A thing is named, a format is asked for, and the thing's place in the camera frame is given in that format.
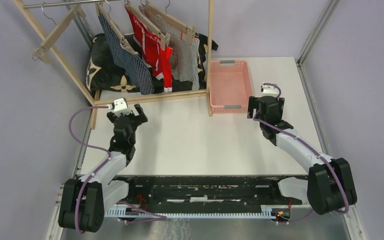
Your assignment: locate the navy striped underwear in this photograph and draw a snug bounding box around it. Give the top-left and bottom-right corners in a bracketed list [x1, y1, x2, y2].
[98, 14, 155, 95]

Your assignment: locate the red underwear with white lettering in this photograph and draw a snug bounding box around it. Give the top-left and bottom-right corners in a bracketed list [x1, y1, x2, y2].
[125, 8, 173, 93]

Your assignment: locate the beige hanger with red underwear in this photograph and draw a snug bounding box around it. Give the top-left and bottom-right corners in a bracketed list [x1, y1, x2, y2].
[124, 0, 170, 51]

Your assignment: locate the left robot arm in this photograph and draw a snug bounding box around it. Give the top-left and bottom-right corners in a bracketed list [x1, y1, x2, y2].
[58, 100, 148, 234]

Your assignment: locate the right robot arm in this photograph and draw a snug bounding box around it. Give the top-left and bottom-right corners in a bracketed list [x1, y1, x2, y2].
[247, 96, 358, 215]

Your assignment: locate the grey striped underwear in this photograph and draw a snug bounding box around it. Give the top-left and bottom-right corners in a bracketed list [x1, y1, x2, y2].
[143, 8, 200, 91]

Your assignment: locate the empty beige clip hanger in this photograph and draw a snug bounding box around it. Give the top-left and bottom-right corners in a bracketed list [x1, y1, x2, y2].
[32, 4, 86, 64]

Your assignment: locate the pink plastic basket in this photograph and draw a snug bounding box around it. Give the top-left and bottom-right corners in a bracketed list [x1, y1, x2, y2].
[209, 60, 254, 114]

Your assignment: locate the black floral plush cushion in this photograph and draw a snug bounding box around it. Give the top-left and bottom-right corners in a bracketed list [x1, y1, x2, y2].
[86, 33, 208, 94]

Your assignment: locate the aluminium corner profile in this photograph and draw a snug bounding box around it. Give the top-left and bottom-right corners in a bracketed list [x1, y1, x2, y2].
[296, 0, 341, 66]

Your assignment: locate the metal hanging rod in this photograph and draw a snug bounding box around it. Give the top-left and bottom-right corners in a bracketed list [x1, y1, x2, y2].
[23, 0, 119, 9]

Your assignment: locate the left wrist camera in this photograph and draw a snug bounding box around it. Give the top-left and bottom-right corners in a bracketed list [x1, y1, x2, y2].
[112, 98, 130, 117]

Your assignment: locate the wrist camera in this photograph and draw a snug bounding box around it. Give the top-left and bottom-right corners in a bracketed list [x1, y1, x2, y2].
[261, 82, 279, 94]
[112, 98, 130, 117]

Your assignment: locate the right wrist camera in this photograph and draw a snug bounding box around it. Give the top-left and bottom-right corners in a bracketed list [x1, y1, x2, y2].
[261, 82, 279, 94]

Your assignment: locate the wooden clothes rack frame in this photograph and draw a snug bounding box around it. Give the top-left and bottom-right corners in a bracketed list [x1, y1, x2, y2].
[13, 0, 213, 117]

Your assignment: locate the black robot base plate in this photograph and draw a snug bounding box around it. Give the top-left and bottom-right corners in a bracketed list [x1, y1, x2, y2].
[121, 175, 303, 214]

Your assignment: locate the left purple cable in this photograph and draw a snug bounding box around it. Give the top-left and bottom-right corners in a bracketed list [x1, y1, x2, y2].
[68, 105, 168, 235]

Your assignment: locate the aluminium wall profile left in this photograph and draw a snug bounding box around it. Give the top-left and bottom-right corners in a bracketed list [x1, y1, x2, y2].
[73, 6, 93, 50]

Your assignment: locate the white slotted cable duct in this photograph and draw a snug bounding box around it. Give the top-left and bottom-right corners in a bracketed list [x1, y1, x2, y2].
[104, 204, 285, 220]

